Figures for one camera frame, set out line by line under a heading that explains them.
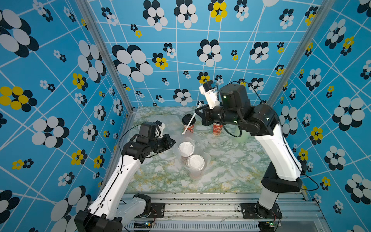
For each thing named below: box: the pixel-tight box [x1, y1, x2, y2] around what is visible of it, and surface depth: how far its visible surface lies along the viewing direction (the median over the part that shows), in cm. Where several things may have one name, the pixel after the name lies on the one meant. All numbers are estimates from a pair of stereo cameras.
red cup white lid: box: [177, 141, 195, 165], surface depth 79 cm
